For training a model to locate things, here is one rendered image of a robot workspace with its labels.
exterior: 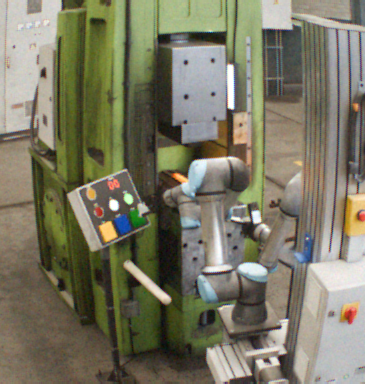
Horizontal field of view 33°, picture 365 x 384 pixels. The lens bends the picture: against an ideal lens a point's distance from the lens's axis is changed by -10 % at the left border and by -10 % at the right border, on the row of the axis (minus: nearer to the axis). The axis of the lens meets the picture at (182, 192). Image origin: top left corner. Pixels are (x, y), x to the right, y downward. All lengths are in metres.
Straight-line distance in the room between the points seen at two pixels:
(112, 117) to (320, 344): 1.68
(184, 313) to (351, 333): 1.64
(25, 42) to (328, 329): 6.84
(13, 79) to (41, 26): 0.80
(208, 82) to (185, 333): 1.37
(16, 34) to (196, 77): 5.31
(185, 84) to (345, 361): 1.68
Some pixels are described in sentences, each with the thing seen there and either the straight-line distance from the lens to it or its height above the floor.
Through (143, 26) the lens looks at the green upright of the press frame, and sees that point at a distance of 3.25.
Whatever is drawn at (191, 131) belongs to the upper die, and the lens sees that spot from 3.31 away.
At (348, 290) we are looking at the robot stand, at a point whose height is 1.22.
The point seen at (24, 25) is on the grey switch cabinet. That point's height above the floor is 1.58.
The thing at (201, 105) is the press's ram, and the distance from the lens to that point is 3.31.
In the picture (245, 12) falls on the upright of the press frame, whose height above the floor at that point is 1.94.
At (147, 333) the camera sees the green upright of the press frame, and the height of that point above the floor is 0.14.
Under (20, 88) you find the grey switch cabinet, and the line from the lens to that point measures 8.46.
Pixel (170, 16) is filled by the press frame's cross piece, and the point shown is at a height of 1.93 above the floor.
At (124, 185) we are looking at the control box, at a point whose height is 1.14.
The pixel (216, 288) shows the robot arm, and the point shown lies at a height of 1.01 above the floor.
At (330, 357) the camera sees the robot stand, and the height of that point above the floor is 0.94.
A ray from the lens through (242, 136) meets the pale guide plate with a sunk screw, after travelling 3.62.
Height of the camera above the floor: 2.19
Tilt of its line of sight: 20 degrees down
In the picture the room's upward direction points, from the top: straight up
